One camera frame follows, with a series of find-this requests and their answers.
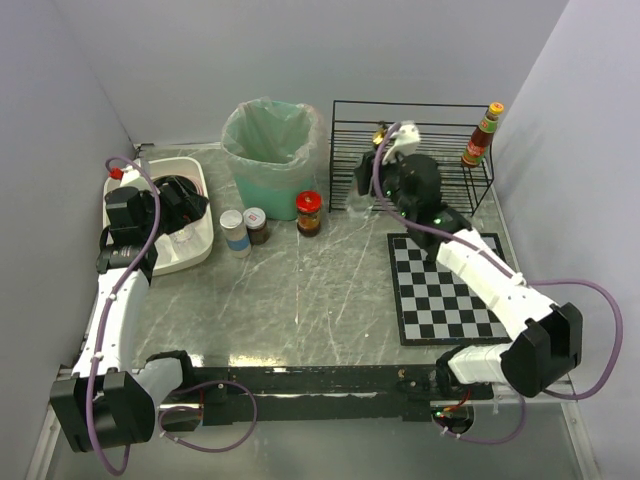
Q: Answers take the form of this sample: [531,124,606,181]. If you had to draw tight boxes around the white jar blue label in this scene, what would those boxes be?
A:
[219,209,251,258]

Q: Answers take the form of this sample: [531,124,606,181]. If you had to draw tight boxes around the pink plate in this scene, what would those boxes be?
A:
[152,173,207,197]

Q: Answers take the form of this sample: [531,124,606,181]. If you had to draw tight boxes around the black small plate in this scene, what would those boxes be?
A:
[153,175,197,194]

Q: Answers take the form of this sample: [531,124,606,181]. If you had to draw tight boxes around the silver lid spice jar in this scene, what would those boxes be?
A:
[243,207,269,245]

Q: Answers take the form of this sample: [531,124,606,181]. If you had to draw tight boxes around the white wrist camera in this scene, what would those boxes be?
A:
[381,121,421,165]
[107,159,151,190]

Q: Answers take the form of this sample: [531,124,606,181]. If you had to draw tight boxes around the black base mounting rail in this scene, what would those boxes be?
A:
[161,364,494,426]

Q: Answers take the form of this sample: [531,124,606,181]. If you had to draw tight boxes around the black wire dish rack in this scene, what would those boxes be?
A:
[328,100,494,216]

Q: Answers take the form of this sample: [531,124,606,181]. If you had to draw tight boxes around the red lid sauce jar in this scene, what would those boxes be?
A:
[296,190,322,237]

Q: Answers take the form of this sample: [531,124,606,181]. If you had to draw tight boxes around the white plastic wash basin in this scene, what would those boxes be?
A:
[96,157,214,279]

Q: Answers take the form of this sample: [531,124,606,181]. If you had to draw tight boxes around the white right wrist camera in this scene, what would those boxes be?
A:
[381,121,421,165]

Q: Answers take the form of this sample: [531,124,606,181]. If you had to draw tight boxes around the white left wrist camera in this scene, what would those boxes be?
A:
[107,159,151,190]

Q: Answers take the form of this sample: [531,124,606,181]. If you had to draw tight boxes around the glass oil bottle gold spout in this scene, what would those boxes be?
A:
[347,121,388,219]

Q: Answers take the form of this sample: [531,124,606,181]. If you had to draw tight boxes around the brown sauce bottle yellow cap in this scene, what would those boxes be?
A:
[461,102,504,168]

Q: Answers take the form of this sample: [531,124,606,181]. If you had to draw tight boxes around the clear wine glass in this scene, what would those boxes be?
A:
[169,225,204,259]

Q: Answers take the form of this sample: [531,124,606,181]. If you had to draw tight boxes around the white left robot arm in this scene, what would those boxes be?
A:
[50,175,209,452]

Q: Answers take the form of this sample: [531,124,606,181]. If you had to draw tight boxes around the black white chessboard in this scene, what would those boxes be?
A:
[387,233,509,346]

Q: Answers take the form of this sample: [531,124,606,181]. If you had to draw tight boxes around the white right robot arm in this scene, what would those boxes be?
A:
[354,151,583,398]

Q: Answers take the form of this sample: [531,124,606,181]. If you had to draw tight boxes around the green bin with pink bag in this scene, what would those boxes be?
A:
[220,97,329,221]

